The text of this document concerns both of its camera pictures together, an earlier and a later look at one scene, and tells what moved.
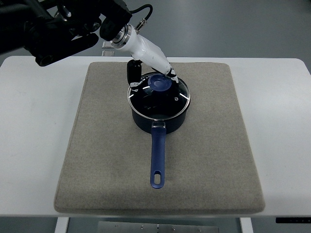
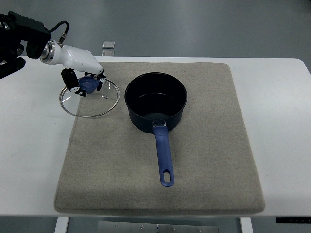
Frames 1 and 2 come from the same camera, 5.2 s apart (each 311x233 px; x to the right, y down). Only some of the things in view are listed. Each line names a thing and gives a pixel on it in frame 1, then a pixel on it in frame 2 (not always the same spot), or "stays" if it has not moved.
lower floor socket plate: x=108 y=53 stays
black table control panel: x=294 y=220 stays
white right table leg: x=246 y=225 stays
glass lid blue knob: x=160 y=97 to x=95 y=103
